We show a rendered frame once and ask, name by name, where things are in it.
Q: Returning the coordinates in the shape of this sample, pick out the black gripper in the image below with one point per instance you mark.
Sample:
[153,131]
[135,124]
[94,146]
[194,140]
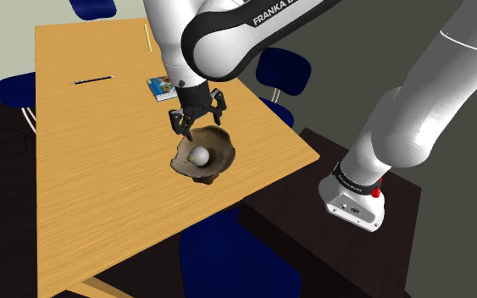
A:
[194,101]

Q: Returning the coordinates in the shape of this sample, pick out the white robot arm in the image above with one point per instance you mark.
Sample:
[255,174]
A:
[411,124]

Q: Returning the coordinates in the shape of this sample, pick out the white light bulb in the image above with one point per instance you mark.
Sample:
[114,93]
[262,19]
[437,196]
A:
[199,156]

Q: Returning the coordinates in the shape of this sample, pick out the brown rough bowl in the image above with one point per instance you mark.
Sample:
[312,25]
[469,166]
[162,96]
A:
[220,155]

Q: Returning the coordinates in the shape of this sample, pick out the blue spiral notebook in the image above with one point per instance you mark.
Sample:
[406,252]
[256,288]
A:
[160,88]

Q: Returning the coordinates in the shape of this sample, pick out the blue chair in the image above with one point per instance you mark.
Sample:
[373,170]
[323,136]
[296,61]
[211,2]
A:
[230,260]
[94,9]
[283,70]
[15,91]

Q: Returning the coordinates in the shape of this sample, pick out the yellow pencil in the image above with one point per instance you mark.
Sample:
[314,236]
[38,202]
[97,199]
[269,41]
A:
[148,38]

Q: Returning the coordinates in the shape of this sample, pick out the black pen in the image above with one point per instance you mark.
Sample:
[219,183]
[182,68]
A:
[93,80]

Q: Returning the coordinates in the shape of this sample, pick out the wooden table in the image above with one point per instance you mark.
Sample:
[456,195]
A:
[97,173]

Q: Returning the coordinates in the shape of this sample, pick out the dark robot stand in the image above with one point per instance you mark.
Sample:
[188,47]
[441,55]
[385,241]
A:
[304,231]

